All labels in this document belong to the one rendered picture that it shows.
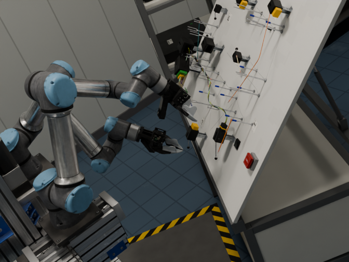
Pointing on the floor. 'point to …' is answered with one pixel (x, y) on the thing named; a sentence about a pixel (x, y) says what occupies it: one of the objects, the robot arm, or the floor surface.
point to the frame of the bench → (318, 201)
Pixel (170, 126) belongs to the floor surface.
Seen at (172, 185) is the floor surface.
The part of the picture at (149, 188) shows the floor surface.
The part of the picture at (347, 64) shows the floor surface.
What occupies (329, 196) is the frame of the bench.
